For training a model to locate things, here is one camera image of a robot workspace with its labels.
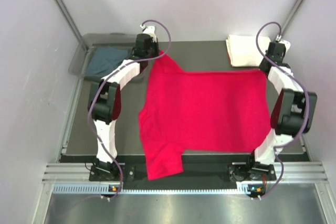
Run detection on left aluminium corner post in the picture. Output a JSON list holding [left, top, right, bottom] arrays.
[[54, 0, 88, 51]]

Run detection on clear plastic bin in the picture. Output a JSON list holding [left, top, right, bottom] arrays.
[[68, 33, 137, 79]]

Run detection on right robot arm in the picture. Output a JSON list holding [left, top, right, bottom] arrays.
[[245, 42, 317, 180]]

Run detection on aluminium corner post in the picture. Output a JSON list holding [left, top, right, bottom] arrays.
[[276, 0, 305, 41], [54, 0, 88, 51]]

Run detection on grey-blue t shirt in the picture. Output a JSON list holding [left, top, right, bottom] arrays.
[[85, 46, 131, 77]]

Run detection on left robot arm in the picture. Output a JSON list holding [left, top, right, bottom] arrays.
[[87, 26, 159, 180]]

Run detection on pink t shirt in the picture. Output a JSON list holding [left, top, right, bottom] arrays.
[[139, 55, 270, 180]]

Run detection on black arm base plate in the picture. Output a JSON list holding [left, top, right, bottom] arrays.
[[89, 155, 276, 183]]

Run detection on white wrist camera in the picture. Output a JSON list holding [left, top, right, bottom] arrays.
[[140, 25, 155, 37], [275, 39, 291, 52]]

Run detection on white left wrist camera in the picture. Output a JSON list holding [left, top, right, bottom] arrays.
[[140, 25, 155, 37]]

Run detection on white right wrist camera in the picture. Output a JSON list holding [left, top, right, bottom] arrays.
[[275, 39, 291, 52]]

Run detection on right aluminium corner post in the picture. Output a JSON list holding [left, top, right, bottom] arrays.
[[276, 0, 305, 41]]

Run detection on aluminium frame rail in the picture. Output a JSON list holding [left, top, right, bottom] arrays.
[[42, 162, 328, 185]]

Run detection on folded white t shirt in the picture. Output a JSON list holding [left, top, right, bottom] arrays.
[[225, 35, 263, 67]]

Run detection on grey slotted cable duct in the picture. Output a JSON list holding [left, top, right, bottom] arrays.
[[52, 183, 265, 196]]

